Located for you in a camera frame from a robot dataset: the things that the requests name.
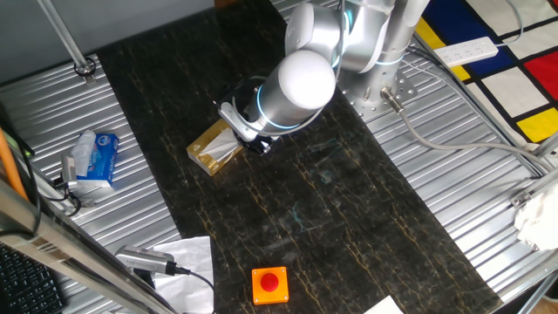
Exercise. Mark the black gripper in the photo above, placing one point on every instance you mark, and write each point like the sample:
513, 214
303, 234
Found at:
266, 139

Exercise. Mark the white napkin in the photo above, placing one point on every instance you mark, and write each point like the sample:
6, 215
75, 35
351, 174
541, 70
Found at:
220, 148

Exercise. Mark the gold tissue pack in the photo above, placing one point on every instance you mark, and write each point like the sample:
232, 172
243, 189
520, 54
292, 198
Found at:
202, 152

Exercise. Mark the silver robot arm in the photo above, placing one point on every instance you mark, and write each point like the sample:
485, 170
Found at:
305, 83

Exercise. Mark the dark marble pattern mat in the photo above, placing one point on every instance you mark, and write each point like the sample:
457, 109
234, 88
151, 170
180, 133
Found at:
327, 218

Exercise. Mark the flat white paper sheet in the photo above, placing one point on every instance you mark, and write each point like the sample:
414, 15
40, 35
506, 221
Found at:
192, 257

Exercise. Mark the orange emergency stop button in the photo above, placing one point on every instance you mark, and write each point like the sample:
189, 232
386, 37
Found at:
269, 282

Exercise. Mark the blue tissue pack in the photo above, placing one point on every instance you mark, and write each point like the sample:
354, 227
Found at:
102, 161

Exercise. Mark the white tissue in blue pack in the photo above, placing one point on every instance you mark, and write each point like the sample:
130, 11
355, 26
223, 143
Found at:
83, 150

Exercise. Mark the small white paper sheet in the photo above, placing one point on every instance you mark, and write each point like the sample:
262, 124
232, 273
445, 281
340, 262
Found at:
383, 307

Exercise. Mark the white power strip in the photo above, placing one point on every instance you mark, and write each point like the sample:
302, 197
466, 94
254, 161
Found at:
466, 51

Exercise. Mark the colourful squares floor mat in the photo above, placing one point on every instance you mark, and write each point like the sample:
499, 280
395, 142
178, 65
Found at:
501, 87

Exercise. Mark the orange pole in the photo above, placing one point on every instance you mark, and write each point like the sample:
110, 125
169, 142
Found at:
11, 170

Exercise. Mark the black keyboard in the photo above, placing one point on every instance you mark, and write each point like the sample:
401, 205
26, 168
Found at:
26, 283

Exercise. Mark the crumpled white cloth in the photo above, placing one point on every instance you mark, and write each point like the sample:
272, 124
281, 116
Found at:
538, 218

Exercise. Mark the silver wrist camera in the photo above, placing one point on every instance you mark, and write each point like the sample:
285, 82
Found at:
235, 120

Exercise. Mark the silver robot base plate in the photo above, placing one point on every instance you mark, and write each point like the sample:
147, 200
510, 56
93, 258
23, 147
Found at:
405, 89

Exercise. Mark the silver camera mount arm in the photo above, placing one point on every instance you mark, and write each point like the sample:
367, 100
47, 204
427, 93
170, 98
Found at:
88, 202

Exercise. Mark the small silver camera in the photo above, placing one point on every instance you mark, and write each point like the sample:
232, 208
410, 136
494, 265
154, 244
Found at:
69, 170

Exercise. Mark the aluminium frame beam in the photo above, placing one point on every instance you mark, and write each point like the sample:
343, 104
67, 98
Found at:
65, 248

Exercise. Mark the silver camera stand pole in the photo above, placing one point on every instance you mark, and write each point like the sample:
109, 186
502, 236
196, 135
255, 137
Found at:
66, 39

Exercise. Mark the aluminium frame rail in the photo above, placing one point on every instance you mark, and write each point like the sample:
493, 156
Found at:
549, 146
540, 181

